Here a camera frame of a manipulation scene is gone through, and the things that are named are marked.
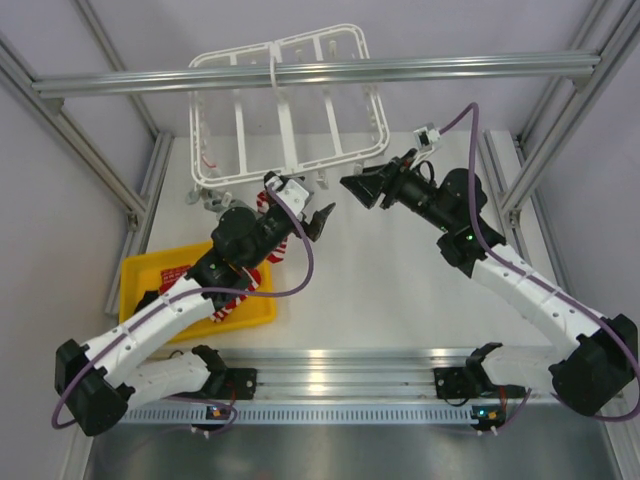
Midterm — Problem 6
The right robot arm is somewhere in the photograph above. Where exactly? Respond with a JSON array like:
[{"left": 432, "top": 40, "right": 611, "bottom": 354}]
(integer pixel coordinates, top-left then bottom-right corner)
[{"left": 340, "top": 151, "right": 639, "bottom": 417}]

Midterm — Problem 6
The perforated cable duct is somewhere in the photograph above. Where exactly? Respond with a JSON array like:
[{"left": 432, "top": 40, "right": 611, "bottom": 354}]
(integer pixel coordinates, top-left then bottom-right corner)
[{"left": 121, "top": 402, "right": 489, "bottom": 426}]

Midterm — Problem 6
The red patterned sock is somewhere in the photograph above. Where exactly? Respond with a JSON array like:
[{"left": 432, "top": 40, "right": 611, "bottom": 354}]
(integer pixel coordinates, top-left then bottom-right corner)
[{"left": 158, "top": 265, "right": 190, "bottom": 294}]

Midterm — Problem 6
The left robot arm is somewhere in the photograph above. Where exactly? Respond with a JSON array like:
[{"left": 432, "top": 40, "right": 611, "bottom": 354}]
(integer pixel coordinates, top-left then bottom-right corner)
[{"left": 51, "top": 191, "right": 335, "bottom": 437}]

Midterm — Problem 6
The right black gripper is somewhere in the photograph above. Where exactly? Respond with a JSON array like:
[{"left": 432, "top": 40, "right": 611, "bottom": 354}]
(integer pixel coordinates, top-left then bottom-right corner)
[{"left": 342, "top": 148, "right": 455, "bottom": 233}]

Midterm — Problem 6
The aluminium crossbar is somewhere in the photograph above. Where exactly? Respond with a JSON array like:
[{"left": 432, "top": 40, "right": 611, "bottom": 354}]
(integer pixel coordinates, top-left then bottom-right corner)
[{"left": 31, "top": 50, "right": 601, "bottom": 98}]

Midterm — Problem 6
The red white striped sock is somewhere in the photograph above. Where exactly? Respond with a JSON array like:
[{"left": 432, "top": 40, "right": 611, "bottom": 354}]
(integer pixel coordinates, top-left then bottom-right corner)
[{"left": 256, "top": 190, "right": 289, "bottom": 264}]

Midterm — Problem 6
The yellow plastic tray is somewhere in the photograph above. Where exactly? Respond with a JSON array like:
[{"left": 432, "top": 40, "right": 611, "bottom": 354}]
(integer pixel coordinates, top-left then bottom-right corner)
[{"left": 119, "top": 242, "right": 276, "bottom": 344}]

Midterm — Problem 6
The grey sock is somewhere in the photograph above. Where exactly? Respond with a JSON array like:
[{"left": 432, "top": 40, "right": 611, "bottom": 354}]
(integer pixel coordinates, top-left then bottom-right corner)
[{"left": 185, "top": 189, "right": 248, "bottom": 214}]

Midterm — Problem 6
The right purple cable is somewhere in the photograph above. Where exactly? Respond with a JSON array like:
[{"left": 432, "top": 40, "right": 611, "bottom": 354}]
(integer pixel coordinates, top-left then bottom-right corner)
[{"left": 434, "top": 103, "right": 640, "bottom": 419}]

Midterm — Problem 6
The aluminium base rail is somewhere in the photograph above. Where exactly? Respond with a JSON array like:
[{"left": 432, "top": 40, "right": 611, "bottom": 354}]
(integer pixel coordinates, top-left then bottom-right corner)
[{"left": 79, "top": 347, "right": 624, "bottom": 404}]

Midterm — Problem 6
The black sock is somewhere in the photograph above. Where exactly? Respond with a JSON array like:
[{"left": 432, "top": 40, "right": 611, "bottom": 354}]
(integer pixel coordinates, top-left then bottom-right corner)
[{"left": 133, "top": 290, "right": 159, "bottom": 314}]

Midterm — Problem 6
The white clip hanger rack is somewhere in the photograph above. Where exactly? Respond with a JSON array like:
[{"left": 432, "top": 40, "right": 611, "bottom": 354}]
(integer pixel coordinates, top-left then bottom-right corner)
[{"left": 189, "top": 23, "right": 390, "bottom": 189}]

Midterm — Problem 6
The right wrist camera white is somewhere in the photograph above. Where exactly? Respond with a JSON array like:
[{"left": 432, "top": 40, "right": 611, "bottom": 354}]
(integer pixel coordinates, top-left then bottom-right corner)
[{"left": 413, "top": 123, "right": 441, "bottom": 154}]

